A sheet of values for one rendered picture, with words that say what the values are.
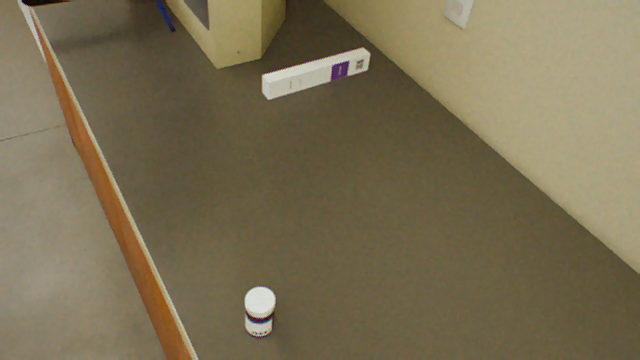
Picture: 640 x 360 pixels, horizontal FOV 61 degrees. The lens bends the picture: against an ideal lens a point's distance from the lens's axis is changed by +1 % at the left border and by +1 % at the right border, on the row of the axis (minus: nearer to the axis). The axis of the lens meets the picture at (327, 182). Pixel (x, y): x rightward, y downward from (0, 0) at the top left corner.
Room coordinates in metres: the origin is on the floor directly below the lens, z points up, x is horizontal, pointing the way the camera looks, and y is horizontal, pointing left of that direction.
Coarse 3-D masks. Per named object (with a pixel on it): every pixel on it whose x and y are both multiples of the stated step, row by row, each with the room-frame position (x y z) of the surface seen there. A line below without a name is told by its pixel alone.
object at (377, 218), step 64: (128, 0) 1.24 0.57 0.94; (320, 0) 1.40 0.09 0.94; (64, 64) 0.94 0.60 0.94; (128, 64) 0.97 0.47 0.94; (192, 64) 1.01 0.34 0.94; (256, 64) 1.04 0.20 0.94; (384, 64) 1.12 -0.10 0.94; (128, 128) 0.76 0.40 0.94; (192, 128) 0.79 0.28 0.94; (256, 128) 0.82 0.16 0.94; (320, 128) 0.85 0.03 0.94; (384, 128) 0.88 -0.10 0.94; (448, 128) 0.91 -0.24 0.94; (128, 192) 0.60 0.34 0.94; (192, 192) 0.62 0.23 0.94; (256, 192) 0.64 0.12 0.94; (320, 192) 0.67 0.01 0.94; (384, 192) 0.69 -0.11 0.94; (448, 192) 0.71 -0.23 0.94; (512, 192) 0.74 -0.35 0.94; (192, 256) 0.49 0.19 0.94; (256, 256) 0.51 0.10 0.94; (320, 256) 0.52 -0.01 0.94; (384, 256) 0.54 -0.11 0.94; (448, 256) 0.56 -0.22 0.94; (512, 256) 0.58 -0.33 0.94; (576, 256) 0.60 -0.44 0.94; (192, 320) 0.38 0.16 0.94; (320, 320) 0.41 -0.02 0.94; (384, 320) 0.42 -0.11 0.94; (448, 320) 0.44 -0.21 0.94; (512, 320) 0.46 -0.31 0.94; (576, 320) 0.47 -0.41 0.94
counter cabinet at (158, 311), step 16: (32, 16) 1.59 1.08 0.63; (48, 64) 1.60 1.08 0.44; (64, 96) 1.37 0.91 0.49; (64, 112) 1.56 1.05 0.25; (80, 128) 1.20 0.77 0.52; (80, 144) 1.34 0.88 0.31; (96, 160) 1.03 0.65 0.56; (96, 176) 1.14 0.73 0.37; (96, 192) 1.30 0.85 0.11; (112, 192) 0.91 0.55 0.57; (112, 208) 0.98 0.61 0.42; (112, 224) 1.10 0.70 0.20; (128, 224) 0.78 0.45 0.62; (128, 240) 0.85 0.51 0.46; (128, 256) 0.92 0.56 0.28; (144, 256) 0.69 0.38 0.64; (144, 272) 0.73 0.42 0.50; (144, 288) 0.79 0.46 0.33; (144, 304) 0.86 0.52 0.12; (160, 304) 0.64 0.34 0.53; (160, 320) 0.67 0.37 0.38; (160, 336) 0.73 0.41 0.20; (176, 336) 0.54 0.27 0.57; (176, 352) 0.58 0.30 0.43
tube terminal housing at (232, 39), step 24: (168, 0) 1.24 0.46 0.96; (216, 0) 1.01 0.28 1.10; (240, 0) 1.04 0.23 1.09; (264, 0) 1.09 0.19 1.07; (192, 24) 1.11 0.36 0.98; (216, 24) 1.00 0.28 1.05; (240, 24) 1.04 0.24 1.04; (264, 24) 1.09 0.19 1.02; (216, 48) 1.00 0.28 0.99; (240, 48) 1.04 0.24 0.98; (264, 48) 1.09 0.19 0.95
